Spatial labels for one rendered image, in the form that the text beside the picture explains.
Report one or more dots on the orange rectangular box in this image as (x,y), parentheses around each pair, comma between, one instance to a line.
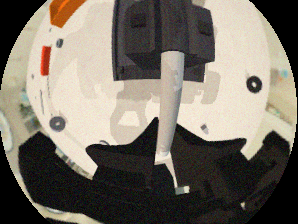
(61,11)

